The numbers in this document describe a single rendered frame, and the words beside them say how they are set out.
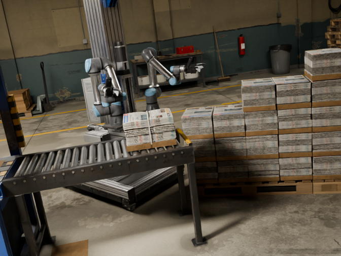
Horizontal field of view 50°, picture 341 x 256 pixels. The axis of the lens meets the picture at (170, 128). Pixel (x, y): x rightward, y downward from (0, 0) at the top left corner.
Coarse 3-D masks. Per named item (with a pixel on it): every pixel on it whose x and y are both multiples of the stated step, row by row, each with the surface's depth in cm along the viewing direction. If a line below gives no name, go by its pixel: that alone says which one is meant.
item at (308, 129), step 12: (240, 132) 338; (252, 132) 336; (264, 132) 334; (276, 132) 332; (288, 132) 330; (300, 132) 328; (216, 156) 352; (228, 156) 347; (240, 156) 345; (252, 156) 343; (264, 156) 340; (276, 156) 338; (288, 156) 337; (300, 156) 335; (204, 180) 358; (216, 180) 356; (228, 180) 354; (240, 180) 352; (252, 180) 350; (264, 180) 348; (276, 180) 346
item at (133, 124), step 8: (136, 112) 294; (128, 120) 272; (136, 120) 269; (128, 128) 269; (136, 128) 269; (144, 128) 270; (128, 136) 271; (136, 136) 272; (144, 136) 273; (128, 144) 273; (136, 144) 273
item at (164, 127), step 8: (152, 112) 289; (160, 112) 284; (168, 112) 281; (152, 120) 269; (160, 120) 269; (168, 120) 270; (160, 128) 271; (168, 128) 272; (160, 136) 273; (168, 136) 274
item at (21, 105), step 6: (12, 90) 899; (18, 90) 885; (24, 90) 870; (18, 96) 833; (24, 96) 855; (18, 102) 836; (24, 102) 843; (30, 102) 895; (18, 108) 838; (24, 108) 841; (30, 108) 869; (0, 114) 834; (30, 114) 846; (0, 120) 836
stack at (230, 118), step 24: (192, 120) 343; (216, 120) 339; (240, 120) 336; (264, 120) 332; (288, 120) 328; (192, 144) 350; (216, 144) 345; (240, 144) 341; (264, 144) 337; (288, 144) 334; (216, 168) 356; (240, 168) 349; (264, 168) 344; (288, 168) 340; (264, 192) 353; (288, 192) 348; (312, 192) 343
